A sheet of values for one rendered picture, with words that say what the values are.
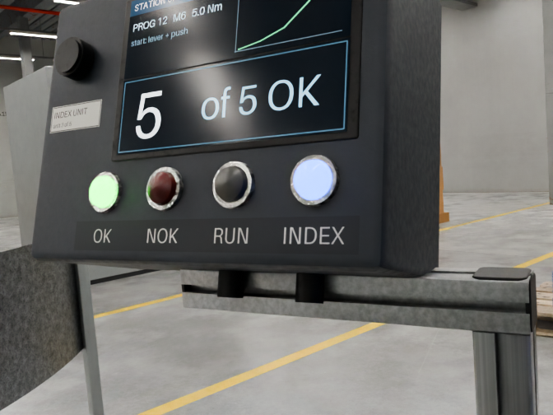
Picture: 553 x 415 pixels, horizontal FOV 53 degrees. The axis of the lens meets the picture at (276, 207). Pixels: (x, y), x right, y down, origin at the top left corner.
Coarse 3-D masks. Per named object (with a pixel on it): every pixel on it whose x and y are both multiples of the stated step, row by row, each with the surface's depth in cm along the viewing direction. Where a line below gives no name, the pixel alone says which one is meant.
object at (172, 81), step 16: (128, 80) 36; (144, 80) 36; (160, 80) 35; (176, 80) 34; (128, 96) 36; (144, 96) 35; (160, 96) 35; (176, 96) 34; (128, 112) 36; (144, 112) 35; (160, 112) 35; (176, 112) 34; (128, 128) 36; (144, 128) 35; (160, 128) 34; (176, 128) 34; (128, 144) 36; (144, 144) 35; (160, 144) 34; (176, 144) 34
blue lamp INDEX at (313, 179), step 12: (312, 156) 29; (324, 156) 28; (300, 168) 28; (312, 168) 28; (324, 168) 28; (336, 168) 28; (300, 180) 28; (312, 180) 28; (324, 180) 28; (336, 180) 28; (300, 192) 28; (312, 192) 28; (324, 192) 28; (312, 204) 28
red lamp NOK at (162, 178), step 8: (160, 168) 34; (168, 168) 33; (152, 176) 33; (160, 176) 33; (168, 176) 33; (176, 176) 33; (152, 184) 33; (160, 184) 33; (168, 184) 33; (176, 184) 33; (152, 192) 33; (160, 192) 33; (168, 192) 33; (176, 192) 33; (152, 200) 33; (160, 200) 33; (168, 200) 33; (176, 200) 33; (160, 208) 33; (168, 208) 33
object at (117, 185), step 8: (96, 176) 36; (104, 176) 36; (112, 176) 36; (96, 184) 35; (104, 184) 35; (112, 184) 35; (120, 184) 35; (96, 192) 35; (104, 192) 35; (112, 192) 35; (120, 192) 35; (96, 200) 35; (104, 200) 35; (112, 200) 35; (96, 208) 36; (104, 208) 36; (112, 208) 35
